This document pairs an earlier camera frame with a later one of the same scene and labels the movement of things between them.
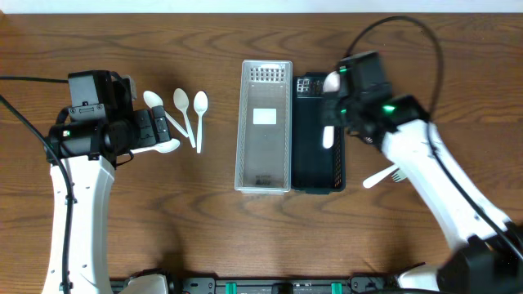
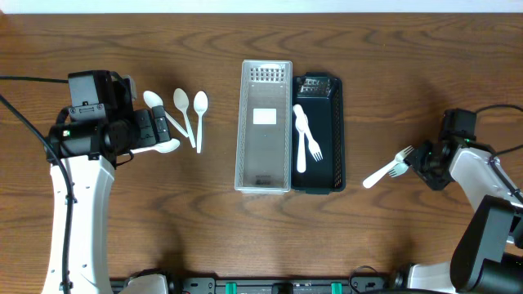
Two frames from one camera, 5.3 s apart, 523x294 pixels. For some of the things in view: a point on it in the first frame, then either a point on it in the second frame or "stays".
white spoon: (167, 146) stays
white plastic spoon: (332, 84) → (301, 123)
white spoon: (154, 99) stays
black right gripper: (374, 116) → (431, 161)
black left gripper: (151, 127) stays
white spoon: (200, 106) stays
